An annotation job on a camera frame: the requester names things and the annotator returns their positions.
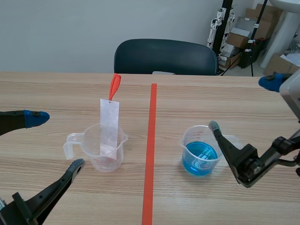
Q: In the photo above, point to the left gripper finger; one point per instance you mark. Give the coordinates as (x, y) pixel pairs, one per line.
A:
(14, 119)

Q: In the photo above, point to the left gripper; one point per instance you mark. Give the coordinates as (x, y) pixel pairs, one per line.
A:
(8, 215)

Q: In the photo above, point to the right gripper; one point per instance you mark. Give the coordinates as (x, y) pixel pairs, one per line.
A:
(281, 147)

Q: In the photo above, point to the empty clear plastic beaker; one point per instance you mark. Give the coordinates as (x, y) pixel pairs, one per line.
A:
(107, 161)

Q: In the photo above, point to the brown cardboard box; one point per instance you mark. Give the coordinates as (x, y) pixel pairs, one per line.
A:
(236, 37)
(269, 21)
(282, 65)

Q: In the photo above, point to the clear beaker with blue liquid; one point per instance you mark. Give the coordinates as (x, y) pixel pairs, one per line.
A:
(199, 159)

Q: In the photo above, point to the grey metal plate orange strip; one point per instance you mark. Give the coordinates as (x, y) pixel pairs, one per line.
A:
(109, 117)

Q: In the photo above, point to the black tripod stand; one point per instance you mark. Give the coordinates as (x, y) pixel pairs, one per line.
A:
(254, 35)

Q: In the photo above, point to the dark blue chair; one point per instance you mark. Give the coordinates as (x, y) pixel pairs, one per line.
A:
(164, 58)

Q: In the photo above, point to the black metal rail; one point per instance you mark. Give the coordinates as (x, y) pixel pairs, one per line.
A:
(222, 23)

